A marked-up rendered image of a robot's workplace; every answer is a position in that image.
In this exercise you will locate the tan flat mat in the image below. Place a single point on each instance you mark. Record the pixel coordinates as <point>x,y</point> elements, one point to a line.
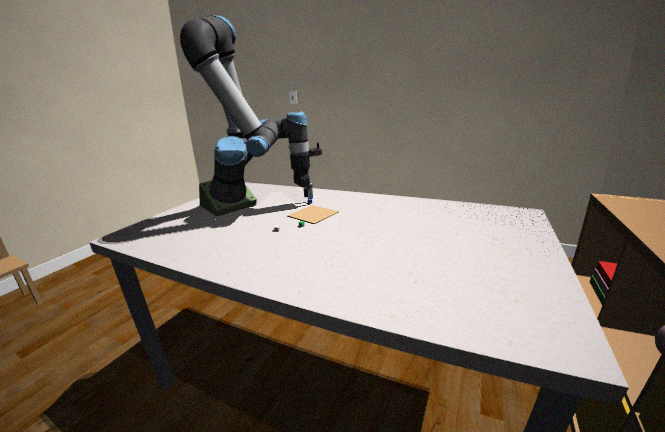
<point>313,214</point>

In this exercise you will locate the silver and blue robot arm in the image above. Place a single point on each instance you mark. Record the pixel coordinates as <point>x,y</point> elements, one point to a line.
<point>198,39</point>

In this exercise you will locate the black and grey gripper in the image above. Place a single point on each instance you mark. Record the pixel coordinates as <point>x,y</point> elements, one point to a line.
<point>300,164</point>

